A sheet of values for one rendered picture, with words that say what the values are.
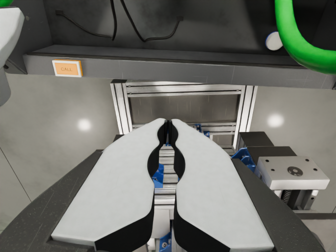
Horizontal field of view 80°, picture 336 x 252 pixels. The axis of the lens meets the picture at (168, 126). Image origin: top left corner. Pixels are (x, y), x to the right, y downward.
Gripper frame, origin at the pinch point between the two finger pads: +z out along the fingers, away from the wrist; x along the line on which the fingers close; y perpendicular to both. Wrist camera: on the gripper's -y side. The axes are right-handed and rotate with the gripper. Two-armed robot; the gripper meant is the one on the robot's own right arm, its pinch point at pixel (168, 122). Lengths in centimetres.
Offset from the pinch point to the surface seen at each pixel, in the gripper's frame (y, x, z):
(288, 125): 68, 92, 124
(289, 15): -5.9, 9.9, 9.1
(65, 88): 47, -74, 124
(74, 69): 5.2, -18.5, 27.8
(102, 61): 3.7, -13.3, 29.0
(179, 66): 3.9, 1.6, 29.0
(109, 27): -1.3, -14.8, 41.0
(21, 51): 2.6, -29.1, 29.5
